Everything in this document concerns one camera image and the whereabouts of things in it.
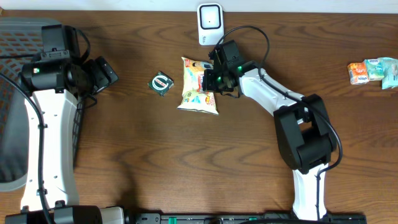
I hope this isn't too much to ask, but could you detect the green Kleenex tissue pack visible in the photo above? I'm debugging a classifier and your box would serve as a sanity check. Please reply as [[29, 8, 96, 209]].
[[364, 58, 384, 81]]

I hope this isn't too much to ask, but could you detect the orange Kleenex tissue pack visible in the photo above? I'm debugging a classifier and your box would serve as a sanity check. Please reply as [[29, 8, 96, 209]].
[[347, 62, 369, 85]]

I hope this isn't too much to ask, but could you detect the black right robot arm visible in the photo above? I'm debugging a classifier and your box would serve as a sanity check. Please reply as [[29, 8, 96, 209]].
[[202, 40, 337, 221]]

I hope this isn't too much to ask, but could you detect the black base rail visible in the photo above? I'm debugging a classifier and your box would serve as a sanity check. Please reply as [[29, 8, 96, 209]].
[[131, 212, 368, 224]]

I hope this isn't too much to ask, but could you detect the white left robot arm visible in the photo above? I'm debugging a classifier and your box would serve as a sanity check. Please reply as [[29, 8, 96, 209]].
[[5, 24, 130, 223]]

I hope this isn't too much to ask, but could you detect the mint green wipes pack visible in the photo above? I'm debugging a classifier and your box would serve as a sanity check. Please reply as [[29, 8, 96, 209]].
[[379, 57, 397, 90]]

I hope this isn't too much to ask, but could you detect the green white small pack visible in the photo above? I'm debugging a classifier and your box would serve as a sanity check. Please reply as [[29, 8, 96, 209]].
[[147, 71, 174, 97]]

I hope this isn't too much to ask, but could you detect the yellow wet wipes pack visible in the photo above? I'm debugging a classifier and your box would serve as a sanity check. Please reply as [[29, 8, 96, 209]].
[[177, 57, 219, 115]]

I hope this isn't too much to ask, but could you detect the dark grey plastic basket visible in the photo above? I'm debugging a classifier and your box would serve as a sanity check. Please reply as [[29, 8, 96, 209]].
[[0, 17, 86, 192]]

